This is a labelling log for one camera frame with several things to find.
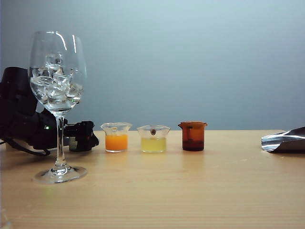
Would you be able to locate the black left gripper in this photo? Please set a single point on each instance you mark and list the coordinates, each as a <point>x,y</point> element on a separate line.
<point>45,136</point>

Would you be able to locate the clear cup with orange juice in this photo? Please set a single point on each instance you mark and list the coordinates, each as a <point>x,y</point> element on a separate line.
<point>116,143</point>

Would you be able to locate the clear cup with yellow juice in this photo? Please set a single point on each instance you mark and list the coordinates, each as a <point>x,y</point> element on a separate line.
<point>153,144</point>

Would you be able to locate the amber brown measuring cup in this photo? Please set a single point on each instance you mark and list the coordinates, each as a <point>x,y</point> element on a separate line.
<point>193,138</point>

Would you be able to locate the clear stemmed wine glass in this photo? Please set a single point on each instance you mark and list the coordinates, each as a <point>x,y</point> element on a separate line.
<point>59,143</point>

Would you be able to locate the shiny silver metal scoop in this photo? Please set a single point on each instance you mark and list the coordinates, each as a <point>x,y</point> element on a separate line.
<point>286,140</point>

